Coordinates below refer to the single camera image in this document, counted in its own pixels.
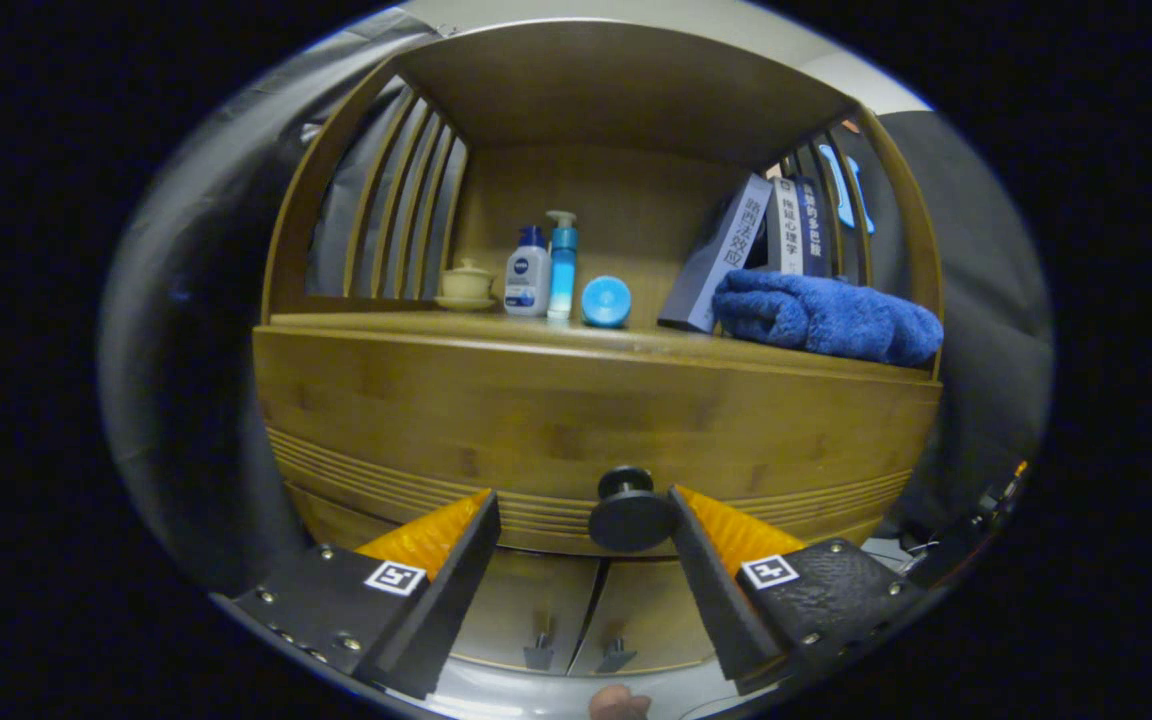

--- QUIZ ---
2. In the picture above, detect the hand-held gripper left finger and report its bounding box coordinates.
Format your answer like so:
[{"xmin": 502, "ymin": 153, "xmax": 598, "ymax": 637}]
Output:
[{"xmin": 234, "ymin": 490, "xmax": 503, "ymax": 701}]

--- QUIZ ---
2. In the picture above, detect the blue pump bottle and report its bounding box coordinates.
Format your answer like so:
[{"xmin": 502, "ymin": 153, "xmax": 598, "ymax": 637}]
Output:
[{"xmin": 545, "ymin": 210, "xmax": 580, "ymax": 321}]

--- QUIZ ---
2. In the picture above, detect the wooden drawer with black knob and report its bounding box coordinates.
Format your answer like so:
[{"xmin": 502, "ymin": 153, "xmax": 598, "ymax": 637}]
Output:
[{"xmin": 253, "ymin": 325, "xmax": 942, "ymax": 558}]

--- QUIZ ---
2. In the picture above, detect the wooden countertop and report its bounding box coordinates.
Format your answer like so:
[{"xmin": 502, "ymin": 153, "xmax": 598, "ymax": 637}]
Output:
[{"xmin": 266, "ymin": 308, "xmax": 937, "ymax": 381}]

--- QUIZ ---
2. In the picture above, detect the grey book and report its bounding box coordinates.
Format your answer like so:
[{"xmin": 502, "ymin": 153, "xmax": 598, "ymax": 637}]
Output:
[{"xmin": 657, "ymin": 173, "xmax": 773, "ymax": 333}]

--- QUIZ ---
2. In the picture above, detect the wooden cabinet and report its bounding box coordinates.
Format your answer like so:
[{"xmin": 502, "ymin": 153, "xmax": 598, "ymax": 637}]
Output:
[{"xmin": 253, "ymin": 18, "xmax": 945, "ymax": 678}]

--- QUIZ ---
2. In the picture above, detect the wooden cabinet door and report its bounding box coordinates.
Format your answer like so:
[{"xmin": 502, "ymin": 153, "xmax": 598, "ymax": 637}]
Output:
[
  {"xmin": 568, "ymin": 555, "xmax": 729, "ymax": 677},
  {"xmin": 448, "ymin": 548, "xmax": 602, "ymax": 674}
]

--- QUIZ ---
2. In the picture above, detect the blue folded towel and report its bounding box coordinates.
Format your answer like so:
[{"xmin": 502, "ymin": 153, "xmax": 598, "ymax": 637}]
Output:
[{"xmin": 712, "ymin": 268, "xmax": 945, "ymax": 368}]

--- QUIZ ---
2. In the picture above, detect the cream lidded teacup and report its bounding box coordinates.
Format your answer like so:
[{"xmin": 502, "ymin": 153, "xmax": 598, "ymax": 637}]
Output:
[{"xmin": 441, "ymin": 258, "xmax": 495, "ymax": 301}]

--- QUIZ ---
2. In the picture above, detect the blue cosmetic tube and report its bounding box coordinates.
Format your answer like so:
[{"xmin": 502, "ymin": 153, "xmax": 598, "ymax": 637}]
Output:
[{"xmin": 581, "ymin": 276, "xmax": 633, "ymax": 329}]

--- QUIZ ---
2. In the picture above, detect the black device with orange tip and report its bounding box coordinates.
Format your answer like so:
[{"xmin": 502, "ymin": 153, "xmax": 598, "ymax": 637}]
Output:
[{"xmin": 976, "ymin": 460, "xmax": 1030, "ymax": 513}]

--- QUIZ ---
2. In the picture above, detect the white lotion bottle blue cap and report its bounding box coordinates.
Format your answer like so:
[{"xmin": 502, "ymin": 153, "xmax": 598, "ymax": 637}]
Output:
[{"xmin": 504, "ymin": 225, "xmax": 552, "ymax": 318}]

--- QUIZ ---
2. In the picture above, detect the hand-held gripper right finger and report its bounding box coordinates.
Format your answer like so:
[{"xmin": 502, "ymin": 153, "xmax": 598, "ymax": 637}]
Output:
[{"xmin": 668, "ymin": 485, "xmax": 927, "ymax": 696}]

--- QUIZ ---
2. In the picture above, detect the dark blue book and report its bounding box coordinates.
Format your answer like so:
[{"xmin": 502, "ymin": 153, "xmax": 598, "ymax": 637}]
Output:
[{"xmin": 796, "ymin": 176, "xmax": 833, "ymax": 278}]

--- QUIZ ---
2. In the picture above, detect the white spine book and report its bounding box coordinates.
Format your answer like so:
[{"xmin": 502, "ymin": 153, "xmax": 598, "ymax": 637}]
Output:
[{"xmin": 768, "ymin": 177, "xmax": 805, "ymax": 276}]

